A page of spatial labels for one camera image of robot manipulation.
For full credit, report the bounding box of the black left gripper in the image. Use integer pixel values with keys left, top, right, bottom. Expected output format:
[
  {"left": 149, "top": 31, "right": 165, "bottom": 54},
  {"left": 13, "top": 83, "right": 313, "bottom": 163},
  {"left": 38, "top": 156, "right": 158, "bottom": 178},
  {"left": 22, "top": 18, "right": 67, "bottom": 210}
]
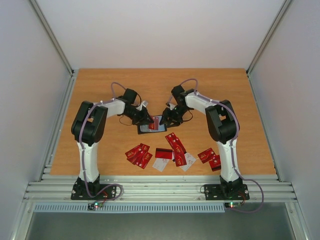
[{"left": 125, "top": 107, "right": 155, "bottom": 126}]

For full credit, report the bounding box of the black leather card holder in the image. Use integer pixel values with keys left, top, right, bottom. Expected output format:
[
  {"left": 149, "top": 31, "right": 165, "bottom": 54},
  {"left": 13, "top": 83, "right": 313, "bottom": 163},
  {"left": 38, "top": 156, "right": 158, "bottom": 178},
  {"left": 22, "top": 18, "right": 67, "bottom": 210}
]
[{"left": 137, "top": 115, "right": 167, "bottom": 135}]

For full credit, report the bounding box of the red vip card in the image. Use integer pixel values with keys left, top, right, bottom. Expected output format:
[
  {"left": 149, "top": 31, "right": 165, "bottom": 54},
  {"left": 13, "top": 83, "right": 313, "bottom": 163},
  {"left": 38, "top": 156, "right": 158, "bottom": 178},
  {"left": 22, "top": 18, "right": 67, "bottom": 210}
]
[
  {"left": 197, "top": 148, "right": 217, "bottom": 164},
  {"left": 148, "top": 116, "right": 159, "bottom": 131},
  {"left": 125, "top": 144, "right": 142, "bottom": 163},
  {"left": 208, "top": 154, "right": 221, "bottom": 168},
  {"left": 173, "top": 149, "right": 187, "bottom": 167},
  {"left": 135, "top": 152, "right": 153, "bottom": 169}
]

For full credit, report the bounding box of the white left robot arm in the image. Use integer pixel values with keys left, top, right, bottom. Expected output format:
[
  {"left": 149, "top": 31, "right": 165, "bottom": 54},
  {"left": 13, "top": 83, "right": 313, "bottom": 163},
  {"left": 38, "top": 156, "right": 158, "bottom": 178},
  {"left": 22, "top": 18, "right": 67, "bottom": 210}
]
[{"left": 71, "top": 88, "right": 153, "bottom": 200}]

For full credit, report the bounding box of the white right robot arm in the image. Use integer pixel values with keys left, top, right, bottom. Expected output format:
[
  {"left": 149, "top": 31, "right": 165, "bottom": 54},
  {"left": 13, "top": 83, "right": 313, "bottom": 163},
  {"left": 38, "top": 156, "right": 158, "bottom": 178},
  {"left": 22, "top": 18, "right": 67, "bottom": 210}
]
[{"left": 160, "top": 85, "right": 243, "bottom": 199}]

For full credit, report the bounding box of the red card upper centre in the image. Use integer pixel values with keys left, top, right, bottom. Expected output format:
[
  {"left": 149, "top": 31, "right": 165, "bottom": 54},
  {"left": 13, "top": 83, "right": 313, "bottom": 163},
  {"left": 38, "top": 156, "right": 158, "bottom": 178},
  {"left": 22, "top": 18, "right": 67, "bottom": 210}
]
[{"left": 165, "top": 132, "right": 187, "bottom": 155}]

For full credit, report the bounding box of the red card under left pile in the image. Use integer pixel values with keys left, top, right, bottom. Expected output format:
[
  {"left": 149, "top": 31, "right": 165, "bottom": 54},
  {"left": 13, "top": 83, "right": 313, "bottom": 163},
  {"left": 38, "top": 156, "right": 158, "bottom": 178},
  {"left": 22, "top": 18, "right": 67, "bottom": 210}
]
[{"left": 139, "top": 143, "right": 150, "bottom": 153}]

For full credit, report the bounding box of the red card magnetic stripe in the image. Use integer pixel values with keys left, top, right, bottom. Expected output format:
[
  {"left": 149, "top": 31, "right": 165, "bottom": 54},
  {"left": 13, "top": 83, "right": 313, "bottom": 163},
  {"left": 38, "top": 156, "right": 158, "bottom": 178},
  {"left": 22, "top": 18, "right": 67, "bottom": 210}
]
[{"left": 155, "top": 148, "right": 173, "bottom": 160}]

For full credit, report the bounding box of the red VIP card far left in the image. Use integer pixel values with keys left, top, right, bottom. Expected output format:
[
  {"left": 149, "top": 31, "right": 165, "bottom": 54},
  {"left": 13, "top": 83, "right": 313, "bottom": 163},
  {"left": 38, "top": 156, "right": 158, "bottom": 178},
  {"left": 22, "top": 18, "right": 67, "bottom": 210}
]
[{"left": 125, "top": 144, "right": 142, "bottom": 163}]

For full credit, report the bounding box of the red VIP card centre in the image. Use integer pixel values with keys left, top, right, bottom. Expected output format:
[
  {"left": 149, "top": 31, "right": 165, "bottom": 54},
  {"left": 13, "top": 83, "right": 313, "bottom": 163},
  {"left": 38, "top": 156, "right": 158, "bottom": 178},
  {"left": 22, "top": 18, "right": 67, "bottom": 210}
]
[{"left": 173, "top": 149, "right": 187, "bottom": 167}]

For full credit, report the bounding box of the red VIP card left front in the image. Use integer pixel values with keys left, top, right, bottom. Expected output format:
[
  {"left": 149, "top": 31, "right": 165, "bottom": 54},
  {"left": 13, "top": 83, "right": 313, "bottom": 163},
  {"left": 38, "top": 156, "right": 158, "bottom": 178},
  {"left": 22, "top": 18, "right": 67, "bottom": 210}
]
[{"left": 135, "top": 152, "right": 153, "bottom": 169}]

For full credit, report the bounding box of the white card right centre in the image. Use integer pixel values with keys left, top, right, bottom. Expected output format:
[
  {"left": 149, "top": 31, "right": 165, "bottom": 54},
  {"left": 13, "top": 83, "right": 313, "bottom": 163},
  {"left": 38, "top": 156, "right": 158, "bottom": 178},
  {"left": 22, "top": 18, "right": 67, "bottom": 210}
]
[{"left": 180, "top": 152, "right": 197, "bottom": 172}]

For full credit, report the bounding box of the white card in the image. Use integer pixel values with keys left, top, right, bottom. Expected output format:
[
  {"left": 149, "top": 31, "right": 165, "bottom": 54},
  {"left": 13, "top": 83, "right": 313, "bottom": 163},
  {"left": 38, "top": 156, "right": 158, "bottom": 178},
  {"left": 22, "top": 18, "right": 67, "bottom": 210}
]
[
  {"left": 180, "top": 152, "right": 197, "bottom": 172},
  {"left": 152, "top": 158, "right": 170, "bottom": 172}
]

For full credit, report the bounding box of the red VIP card far right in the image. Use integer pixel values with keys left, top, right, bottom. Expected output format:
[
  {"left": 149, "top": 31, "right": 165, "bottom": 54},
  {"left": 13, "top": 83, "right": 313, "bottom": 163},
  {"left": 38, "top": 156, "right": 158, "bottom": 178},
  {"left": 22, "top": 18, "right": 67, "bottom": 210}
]
[{"left": 208, "top": 154, "right": 221, "bottom": 168}]

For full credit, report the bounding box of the red striped card far right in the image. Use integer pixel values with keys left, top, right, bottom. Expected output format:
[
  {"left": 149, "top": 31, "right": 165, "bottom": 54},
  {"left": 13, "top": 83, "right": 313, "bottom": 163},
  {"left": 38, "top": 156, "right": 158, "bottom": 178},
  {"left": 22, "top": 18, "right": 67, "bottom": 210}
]
[{"left": 211, "top": 165, "right": 221, "bottom": 172}]

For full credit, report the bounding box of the left small circuit board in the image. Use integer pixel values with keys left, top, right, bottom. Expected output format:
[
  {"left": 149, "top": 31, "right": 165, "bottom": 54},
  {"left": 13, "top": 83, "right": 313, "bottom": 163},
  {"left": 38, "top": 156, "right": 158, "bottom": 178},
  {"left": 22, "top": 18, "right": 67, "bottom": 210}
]
[{"left": 87, "top": 202, "right": 104, "bottom": 211}]

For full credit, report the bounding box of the small circuit board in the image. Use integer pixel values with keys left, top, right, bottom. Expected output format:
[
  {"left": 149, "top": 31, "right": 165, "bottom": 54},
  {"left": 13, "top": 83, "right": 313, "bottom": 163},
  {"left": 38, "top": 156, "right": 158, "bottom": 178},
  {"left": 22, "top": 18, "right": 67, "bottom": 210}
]
[
  {"left": 224, "top": 201, "right": 243, "bottom": 209},
  {"left": 87, "top": 202, "right": 104, "bottom": 211}
]

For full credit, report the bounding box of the right small circuit board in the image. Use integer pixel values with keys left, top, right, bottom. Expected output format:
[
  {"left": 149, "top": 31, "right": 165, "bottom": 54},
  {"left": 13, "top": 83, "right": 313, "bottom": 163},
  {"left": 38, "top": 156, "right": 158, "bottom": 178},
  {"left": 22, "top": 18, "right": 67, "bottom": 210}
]
[{"left": 224, "top": 201, "right": 243, "bottom": 209}]

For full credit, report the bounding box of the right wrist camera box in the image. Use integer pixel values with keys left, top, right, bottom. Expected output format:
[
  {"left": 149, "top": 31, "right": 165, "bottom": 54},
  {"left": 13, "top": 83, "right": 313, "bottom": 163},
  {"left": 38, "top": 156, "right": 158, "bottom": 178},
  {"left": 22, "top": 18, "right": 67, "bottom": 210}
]
[{"left": 166, "top": 102, "right": 177, "bottom": 110}]

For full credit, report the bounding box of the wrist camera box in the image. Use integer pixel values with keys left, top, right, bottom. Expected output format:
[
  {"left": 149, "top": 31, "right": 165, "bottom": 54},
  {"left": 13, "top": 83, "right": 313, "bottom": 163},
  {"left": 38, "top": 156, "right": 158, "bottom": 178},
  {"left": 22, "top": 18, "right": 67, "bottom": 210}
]
[
  {"left": 137, "top": 100, "right": 148, "bottom": 110},
  {"left": 166, "top": 102, "right": 177, "bottom": 110}
]

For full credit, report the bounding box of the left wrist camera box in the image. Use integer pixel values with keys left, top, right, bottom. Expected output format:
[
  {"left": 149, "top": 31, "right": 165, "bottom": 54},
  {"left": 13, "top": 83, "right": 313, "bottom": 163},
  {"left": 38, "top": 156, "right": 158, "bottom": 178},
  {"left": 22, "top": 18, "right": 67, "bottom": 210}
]
[{"left": 137, "top": 100, "right": 148, "bottom": 110}]

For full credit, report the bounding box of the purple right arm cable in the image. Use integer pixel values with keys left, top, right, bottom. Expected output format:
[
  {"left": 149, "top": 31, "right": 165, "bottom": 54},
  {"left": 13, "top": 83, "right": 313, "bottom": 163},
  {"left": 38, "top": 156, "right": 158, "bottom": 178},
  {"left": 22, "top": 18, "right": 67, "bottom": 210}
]
[{"left": 167, "top": 78, "right": 265, "bottom": 213}]

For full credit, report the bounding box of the left aluminium frame post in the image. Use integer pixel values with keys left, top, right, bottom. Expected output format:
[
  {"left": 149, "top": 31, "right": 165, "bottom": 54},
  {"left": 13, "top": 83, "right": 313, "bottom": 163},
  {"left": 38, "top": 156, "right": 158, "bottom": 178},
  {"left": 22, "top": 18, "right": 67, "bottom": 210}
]
[{"left": 27, "top": 0, "right": 76, "bottom": 76}]

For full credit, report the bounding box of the aluminium frame post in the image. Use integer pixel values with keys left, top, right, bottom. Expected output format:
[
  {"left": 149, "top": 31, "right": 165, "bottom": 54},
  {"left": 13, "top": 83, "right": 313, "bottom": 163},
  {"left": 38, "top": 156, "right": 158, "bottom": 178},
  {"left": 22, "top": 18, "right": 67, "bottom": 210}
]
[
  {"left": 27, "top": 0, "right": 76, "bottom": 76},
  {"left": 246, "top": 0, "right": 295, "bottom": 76}
]

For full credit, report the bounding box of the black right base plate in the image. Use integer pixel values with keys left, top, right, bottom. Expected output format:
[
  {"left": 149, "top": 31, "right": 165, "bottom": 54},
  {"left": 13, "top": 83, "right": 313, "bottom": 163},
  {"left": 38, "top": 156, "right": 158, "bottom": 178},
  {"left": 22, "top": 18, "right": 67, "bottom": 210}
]
[{"left": 203, "top": 184, "right": 250, "bottom": 201}]

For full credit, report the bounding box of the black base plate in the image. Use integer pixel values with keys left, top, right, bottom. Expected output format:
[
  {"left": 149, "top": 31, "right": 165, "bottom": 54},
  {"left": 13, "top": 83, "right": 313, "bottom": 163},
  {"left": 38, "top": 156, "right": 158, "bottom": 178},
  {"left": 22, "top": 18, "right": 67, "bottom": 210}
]
[
  {"left": 203, "top": 184, "right": 250, "bottom": 201},
  {"left": 70, "top": 184, "right": 117, "bottom": 201}
]

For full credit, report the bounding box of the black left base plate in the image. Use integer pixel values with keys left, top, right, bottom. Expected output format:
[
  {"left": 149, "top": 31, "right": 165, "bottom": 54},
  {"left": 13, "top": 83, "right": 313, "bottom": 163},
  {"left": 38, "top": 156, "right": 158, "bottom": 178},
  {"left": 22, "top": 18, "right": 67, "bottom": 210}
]
[{"left": 70, "top": 184, "right": 117, "bottom": 201}]

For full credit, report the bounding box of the aluminium rail base front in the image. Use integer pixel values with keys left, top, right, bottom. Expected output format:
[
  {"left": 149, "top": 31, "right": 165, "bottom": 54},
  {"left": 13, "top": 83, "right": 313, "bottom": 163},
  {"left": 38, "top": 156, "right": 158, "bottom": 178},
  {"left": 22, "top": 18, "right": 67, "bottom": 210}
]
[{"left": 23, "top": 174, "right": 297, "bottom": 203}]

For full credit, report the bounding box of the right aluminium frame post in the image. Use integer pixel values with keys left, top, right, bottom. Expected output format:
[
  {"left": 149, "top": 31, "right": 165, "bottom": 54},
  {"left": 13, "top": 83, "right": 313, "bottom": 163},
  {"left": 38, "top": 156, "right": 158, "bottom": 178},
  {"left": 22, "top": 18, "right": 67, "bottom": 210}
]
[{"left": 246, "top": 0, "right": 295, "bottom": 76}]

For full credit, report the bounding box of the grey slotted cable duct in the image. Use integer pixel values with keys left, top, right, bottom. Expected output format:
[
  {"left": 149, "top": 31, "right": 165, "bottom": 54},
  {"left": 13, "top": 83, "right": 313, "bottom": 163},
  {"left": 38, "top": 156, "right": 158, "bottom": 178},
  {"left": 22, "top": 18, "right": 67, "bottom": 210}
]
[{"left": 33, "top": 202, "right": 225, "bottom": 214}]

